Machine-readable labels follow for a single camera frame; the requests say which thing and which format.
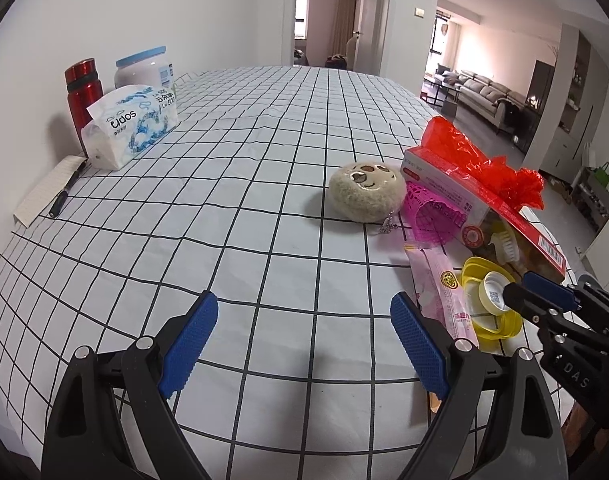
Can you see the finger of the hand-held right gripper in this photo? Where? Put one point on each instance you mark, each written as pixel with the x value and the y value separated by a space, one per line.
pixel 522 300
pixel 552 290

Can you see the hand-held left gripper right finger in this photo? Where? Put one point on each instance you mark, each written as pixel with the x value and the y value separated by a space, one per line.
pixel 419 345

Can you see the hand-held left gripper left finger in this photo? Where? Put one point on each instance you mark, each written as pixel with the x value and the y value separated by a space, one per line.
pixel 189 345

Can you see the white bottle cap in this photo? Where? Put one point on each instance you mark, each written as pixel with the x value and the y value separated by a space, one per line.
pixel 492 292

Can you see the yellow tape roll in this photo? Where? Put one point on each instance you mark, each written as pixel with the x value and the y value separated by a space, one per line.
pixel 489 331

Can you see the pink plastic shuttlecock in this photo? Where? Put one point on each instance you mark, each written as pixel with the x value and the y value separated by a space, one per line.
pixel 434 215

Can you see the red plastic bag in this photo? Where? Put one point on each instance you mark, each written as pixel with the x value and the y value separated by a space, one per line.
pixel 459 145

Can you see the pink snack wrapper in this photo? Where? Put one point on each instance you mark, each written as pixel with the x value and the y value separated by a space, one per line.
pixel 444 290

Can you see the small red white tape roll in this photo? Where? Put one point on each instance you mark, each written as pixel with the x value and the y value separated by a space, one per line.
pixel 470 235

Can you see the low shoe rack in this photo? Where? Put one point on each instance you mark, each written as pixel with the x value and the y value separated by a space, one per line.
pixel 592 200

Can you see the green bag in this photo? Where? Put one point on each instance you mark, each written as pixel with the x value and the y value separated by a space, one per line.
pixel 603 175

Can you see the white and red box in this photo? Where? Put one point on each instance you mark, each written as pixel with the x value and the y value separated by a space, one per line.
pixel 442 175

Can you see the round beige plush toy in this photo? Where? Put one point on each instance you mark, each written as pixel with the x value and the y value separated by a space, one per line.
pixel 359 195

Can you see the white shelf unit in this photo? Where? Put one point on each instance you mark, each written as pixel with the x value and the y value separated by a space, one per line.
pixel 574 110

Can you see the black pen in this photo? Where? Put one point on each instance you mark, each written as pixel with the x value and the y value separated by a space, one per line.
pixel 60 200

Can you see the white black grid tablecloth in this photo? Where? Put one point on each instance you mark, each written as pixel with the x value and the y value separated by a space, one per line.
pixel 259 160

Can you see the dark tall cabinet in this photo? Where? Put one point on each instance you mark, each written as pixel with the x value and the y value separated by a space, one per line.
pixel 540 90

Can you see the white lined notepad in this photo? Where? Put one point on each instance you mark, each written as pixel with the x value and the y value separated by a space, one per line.
pixel 37 197

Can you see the grey sofa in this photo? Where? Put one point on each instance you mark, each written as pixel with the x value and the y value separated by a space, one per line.
pixel 479 87

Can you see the dark coffee table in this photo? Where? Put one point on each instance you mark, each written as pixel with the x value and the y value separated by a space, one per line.
pixel 442 91

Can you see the white blue tissue pack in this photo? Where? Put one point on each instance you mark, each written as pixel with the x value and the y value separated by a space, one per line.
pixel 129 125

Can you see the red metal thermos bottle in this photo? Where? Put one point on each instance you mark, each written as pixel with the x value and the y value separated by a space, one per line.
pixel 82 105

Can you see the white jar with blue lid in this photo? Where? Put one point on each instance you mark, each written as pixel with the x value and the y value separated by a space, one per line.
pixel 139 72

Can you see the beige curtain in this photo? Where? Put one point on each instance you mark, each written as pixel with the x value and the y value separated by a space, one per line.
pixel 342 20

